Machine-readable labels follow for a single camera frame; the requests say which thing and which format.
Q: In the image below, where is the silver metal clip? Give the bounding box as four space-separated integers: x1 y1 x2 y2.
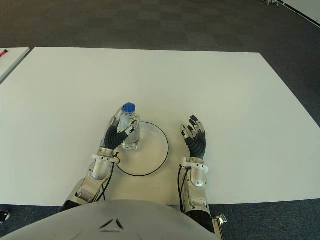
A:
211 214 228 235

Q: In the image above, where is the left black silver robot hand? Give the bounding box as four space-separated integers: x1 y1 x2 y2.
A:
99 106 138 150

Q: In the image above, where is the black robot foot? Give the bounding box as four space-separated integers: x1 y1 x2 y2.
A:
0 209 12 225

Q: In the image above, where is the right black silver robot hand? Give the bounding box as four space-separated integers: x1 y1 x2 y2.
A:
179 114 208 160

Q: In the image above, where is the white wall panel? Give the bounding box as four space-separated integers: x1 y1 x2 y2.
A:
278 0 320 27

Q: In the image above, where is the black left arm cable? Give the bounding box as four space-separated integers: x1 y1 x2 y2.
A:
97 163 117 202

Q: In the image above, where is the white plate black rim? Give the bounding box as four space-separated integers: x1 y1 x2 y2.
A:
114 121 170 178

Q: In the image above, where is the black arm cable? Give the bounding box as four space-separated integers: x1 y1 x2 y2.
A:
177 166 191 213
97 163 117 202

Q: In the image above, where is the white side table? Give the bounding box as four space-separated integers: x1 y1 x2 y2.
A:
0 47 31 85

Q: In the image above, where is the clear water bottle blue cap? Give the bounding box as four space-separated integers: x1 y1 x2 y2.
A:
119 102 141 150

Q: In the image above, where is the grey robot torso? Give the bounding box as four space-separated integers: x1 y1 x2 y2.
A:
0 199 222 240

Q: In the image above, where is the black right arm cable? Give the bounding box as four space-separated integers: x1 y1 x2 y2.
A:
177 166 191 213

